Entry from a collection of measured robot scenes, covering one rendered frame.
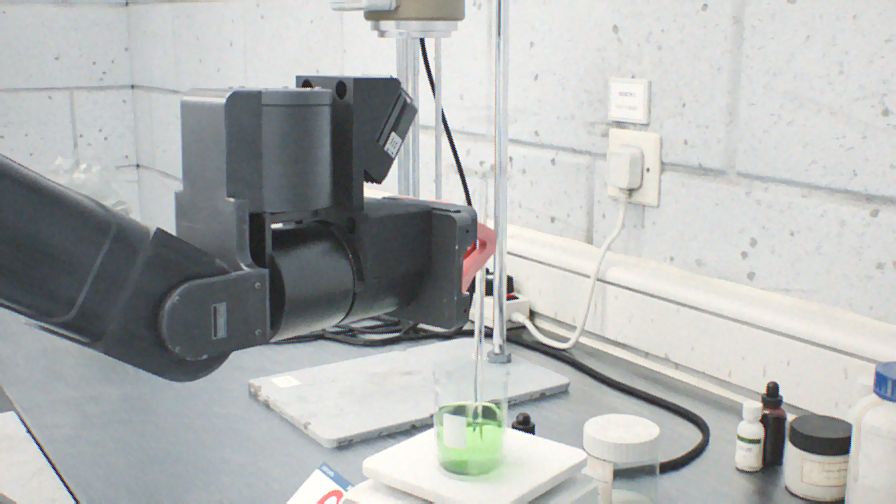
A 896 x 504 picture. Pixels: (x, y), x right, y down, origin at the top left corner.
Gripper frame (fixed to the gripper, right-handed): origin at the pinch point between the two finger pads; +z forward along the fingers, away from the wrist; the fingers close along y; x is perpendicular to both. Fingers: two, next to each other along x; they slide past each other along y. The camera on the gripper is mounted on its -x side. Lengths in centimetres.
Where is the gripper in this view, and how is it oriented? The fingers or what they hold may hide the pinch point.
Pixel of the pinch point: (482, 242)
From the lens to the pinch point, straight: 66.0
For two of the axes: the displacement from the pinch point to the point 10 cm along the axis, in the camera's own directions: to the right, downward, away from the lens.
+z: 6.2, -1.3, 7.7
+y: -7.8, -1.4, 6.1
